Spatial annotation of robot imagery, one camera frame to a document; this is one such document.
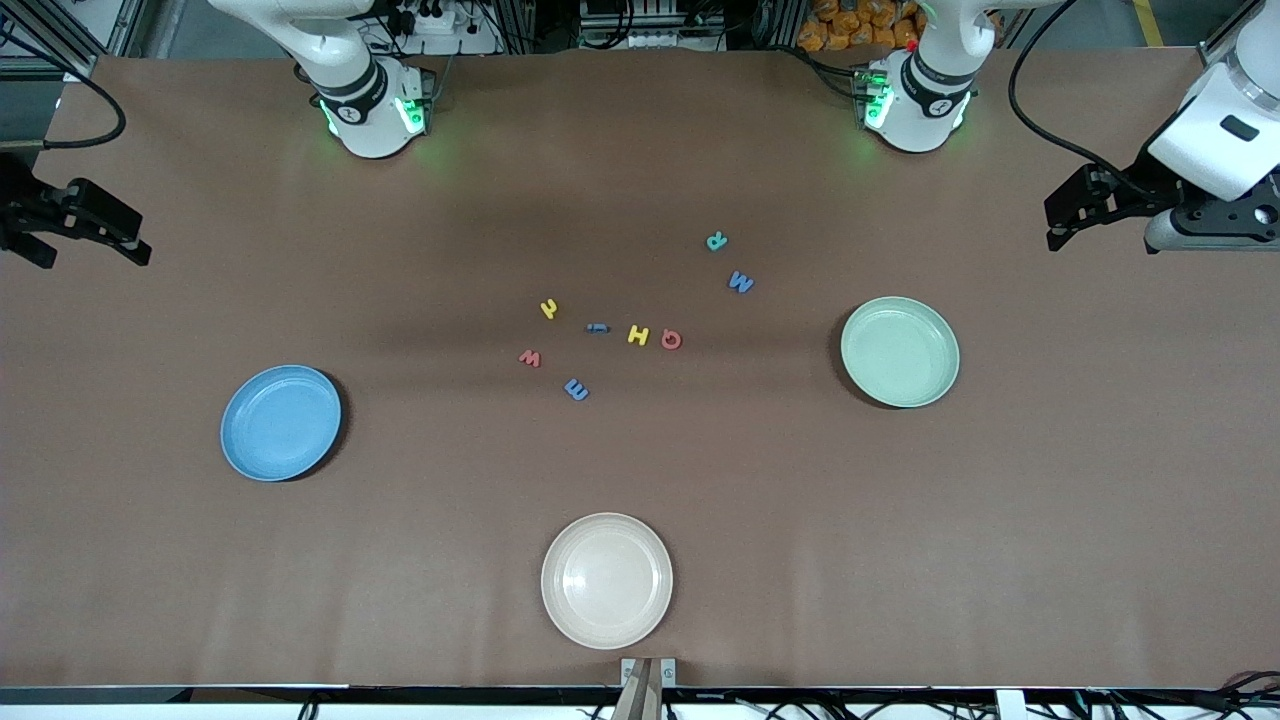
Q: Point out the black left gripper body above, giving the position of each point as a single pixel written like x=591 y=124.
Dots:
x=1137 y=186

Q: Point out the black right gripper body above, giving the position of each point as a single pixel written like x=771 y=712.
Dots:
x=22 y=208

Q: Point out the blue uppercase M block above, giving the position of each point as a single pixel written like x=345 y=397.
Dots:
x=740 y=282

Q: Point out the teal letter R block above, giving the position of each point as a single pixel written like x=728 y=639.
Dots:
x=716 y=241

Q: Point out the red letter Q block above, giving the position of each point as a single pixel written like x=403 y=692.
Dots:
x=671 y=340

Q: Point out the yellow letter H block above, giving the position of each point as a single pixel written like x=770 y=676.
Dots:
x=638 y=335

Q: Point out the blue lowercase m block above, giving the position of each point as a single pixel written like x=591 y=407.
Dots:
x=576 y=390

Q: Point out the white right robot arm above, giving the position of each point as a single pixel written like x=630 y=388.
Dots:
x=365 y=120

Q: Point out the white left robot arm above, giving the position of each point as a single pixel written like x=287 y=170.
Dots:
x=930 y=105

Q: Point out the green plate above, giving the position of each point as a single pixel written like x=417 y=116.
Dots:
x=900 y=352

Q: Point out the blue plate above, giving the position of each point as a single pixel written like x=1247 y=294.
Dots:
x=280 y=425

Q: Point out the orange packets pile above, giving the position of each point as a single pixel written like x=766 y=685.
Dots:
x=850 y=25

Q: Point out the brown table cover sheet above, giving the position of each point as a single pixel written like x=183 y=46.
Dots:
x=900 y=560

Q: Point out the white power strip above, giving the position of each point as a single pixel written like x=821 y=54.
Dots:
x=470 y=42

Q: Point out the red lowercase w block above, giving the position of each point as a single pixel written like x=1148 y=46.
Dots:
x=530 y=358

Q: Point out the metal equipment rack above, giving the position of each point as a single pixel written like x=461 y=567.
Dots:
x=650 y=20

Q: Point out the beige plate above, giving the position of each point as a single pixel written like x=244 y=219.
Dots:
x=607 y=580

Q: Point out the aluminium frame post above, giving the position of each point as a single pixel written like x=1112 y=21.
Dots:
x=82 y=68
x=1212 y=50

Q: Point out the metal camera pole bracket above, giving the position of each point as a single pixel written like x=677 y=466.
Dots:
x=648 y=700

